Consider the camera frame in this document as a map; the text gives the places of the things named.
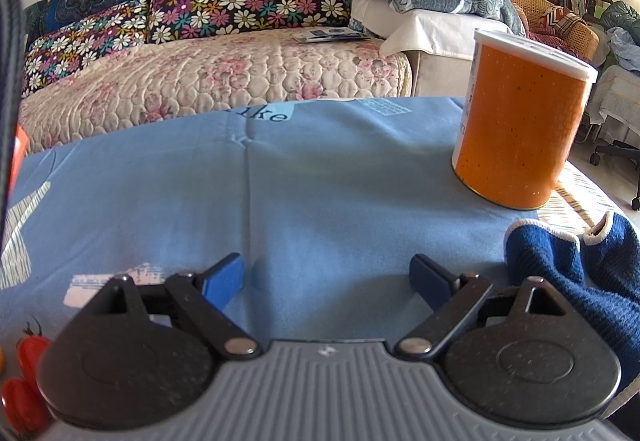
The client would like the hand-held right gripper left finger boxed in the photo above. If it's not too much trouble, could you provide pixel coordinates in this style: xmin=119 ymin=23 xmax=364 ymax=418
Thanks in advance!
xmin=85 ymin=252 xmax=262 ymax=363

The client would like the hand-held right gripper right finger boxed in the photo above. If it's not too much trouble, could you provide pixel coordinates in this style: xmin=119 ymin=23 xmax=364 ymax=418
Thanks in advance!
xmin=395 ymin=254 xmax=571 ymax=363

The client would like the small daisy print cushion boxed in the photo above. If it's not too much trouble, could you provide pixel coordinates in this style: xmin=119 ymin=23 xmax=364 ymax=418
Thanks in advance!
xmin=22 ymin=0 xmax=151 ymax=100

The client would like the blue printed tablecloth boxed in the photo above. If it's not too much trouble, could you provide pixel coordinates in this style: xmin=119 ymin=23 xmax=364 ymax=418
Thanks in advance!
xmin=0 ymin=96 xmax=557 ymax=372

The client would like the blue knit cloth white trim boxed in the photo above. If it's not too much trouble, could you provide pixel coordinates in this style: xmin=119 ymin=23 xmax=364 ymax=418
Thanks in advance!
xmin=503 ymin=211 xmax=640 ymax=419

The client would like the striped table mat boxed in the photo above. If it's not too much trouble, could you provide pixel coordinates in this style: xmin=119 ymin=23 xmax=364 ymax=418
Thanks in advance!
xmin=536 ymin=158 xmax=627 ymax=236

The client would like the orange canister with white lid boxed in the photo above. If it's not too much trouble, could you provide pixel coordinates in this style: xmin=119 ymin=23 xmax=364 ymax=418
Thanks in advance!
xmin=451 ymin=27 xmax=599 ymax=211

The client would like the pink floral quilted bed cover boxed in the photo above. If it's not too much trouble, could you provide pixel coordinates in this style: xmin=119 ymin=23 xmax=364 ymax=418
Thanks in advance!
xmin=17 ymin=28 xmax=414 ymax=155

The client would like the beige sofa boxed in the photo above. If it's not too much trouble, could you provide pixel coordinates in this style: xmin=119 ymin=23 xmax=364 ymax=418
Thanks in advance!
xmin=404 ymin=48 xmax=476 ymax=98

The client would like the red cherry tomato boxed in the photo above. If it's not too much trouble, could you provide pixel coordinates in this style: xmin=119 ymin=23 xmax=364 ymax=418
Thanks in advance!
xmin=0 ymin=377 xmax=49 ymax=438
xmin=16 ymin=335 xmax=54 ymax=395

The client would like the black office chair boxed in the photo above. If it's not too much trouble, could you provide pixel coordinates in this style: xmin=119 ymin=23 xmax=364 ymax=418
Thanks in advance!
xmin=589 ymin=0 xmax=640 ymax=212

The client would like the white pillow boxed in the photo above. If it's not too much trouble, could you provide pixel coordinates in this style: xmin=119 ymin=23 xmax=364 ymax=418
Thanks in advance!
xmin=350 ymin=0 xmax=517 ymax=58

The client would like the white towel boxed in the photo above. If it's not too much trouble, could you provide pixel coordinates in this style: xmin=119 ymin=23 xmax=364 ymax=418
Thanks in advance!
xmin=584 ymin=66 xmax=640 ymax=148

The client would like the stack of booklets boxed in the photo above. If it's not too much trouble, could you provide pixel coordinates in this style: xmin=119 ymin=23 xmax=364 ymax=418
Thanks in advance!
xmin=292 ymin=26 xmax=372 ymax=44

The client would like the wicker chair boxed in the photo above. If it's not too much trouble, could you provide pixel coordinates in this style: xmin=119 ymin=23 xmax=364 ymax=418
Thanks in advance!
xmin=487 ymin=0 xmax=601 ymax=64

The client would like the light blue garment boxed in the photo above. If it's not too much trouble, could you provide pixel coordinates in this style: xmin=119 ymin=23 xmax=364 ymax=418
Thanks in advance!
xmin=606 ymin=28 xmax=640 ymax=72

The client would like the dark green jacket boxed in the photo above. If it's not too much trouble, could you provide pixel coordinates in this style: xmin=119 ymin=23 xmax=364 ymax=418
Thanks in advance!
xmin=599 ymin=1 xmax=640 ymax=34

